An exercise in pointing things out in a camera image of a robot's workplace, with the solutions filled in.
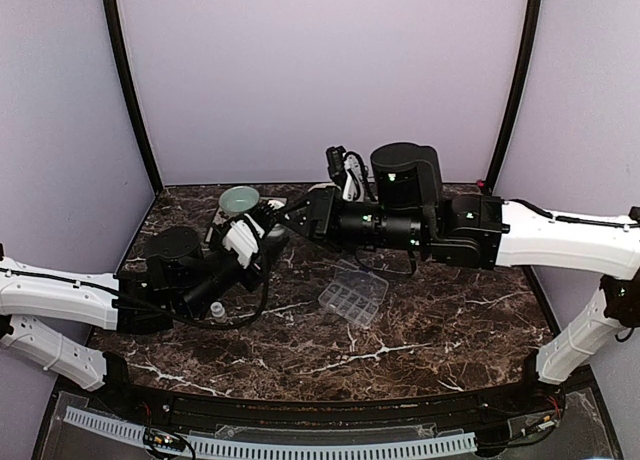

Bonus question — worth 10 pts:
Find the white pill bottle orange label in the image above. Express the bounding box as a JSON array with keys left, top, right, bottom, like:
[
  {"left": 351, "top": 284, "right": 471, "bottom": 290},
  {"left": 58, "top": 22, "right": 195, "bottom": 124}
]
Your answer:
[{"left": 263, "top": 224, "right": 287, "bottom": 244}]

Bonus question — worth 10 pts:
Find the clear plastic pill organizer box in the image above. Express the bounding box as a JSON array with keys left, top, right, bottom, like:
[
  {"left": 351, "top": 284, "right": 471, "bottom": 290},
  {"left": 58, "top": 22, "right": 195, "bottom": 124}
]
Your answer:
[{"left": 318, "top": 260, "right": 389, "bottom": 329}]

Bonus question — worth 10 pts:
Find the small white bottle cap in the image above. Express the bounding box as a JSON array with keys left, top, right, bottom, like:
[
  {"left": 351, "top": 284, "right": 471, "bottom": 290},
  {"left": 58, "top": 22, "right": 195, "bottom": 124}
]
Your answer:
[{"left": 210, "top": 302, "right": 228, "bottom": 323}]

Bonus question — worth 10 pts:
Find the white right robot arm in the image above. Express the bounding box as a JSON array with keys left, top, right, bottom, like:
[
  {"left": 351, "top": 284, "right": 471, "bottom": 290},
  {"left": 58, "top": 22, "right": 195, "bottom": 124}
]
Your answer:
[{"left": 278, "top": 142, "right": 639, "bottom": 414}]

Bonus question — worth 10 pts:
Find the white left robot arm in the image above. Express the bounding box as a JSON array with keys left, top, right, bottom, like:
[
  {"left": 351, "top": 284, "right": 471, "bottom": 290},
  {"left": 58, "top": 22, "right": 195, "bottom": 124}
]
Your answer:
[{"left": 1, "top": 202, "right": 286, "bottom": 416}]

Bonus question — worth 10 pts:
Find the left celadon green bowl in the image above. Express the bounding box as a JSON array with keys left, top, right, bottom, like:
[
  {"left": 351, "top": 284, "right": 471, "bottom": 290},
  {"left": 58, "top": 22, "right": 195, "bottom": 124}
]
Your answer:
[{"left": 219, "top": 186, "right": 260, "bottom": 218}]

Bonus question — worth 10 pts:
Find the floral square coaster tile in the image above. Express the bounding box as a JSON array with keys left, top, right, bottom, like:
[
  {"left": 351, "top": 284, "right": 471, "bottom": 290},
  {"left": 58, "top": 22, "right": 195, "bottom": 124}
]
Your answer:
[{"left": 212, "top": 197, "right": 287, "bottom": 225}]

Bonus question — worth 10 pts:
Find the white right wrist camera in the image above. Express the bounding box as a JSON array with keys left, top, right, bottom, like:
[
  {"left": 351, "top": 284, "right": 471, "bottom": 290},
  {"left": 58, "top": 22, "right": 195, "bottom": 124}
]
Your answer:
[{"left": 325, "top": 146, "right": 376, "bottom": 202}]

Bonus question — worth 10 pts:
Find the black front table rail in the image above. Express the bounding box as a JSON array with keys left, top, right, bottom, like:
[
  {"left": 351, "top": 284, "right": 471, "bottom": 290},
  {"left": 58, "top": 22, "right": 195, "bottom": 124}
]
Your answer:
[{"left": 49, "top": 367, "right": 596, "bottom": 431}]

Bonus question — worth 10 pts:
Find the white slotted cable duct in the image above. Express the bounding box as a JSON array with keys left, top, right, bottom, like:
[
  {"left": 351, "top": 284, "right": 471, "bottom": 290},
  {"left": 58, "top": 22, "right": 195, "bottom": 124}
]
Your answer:
[{"left": 64, "top": 406, "right": 477, "bottom": 457}]

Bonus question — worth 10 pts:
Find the black left frame post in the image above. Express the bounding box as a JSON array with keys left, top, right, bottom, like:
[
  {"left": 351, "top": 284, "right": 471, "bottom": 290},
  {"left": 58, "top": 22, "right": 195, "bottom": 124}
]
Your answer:
[{"left": 102, "top": 0, "right": 164, "bottom": 196}]

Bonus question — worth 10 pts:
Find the black frame post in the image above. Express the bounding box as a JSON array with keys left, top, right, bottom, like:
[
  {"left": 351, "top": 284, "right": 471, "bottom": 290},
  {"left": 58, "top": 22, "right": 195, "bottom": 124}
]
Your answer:
[
  {"left": 481, "top": 0, "right": 542, "bottom": 194},
  {"left": 102, "top": 0, "right": 164, "bottom": 196}
]

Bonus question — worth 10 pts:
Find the black right frame post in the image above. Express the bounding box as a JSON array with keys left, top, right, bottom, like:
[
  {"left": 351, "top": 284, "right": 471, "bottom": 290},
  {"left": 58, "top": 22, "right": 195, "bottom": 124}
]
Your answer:
[{"left": 481, "top": 0, "right": 542, "bottom": 194}]

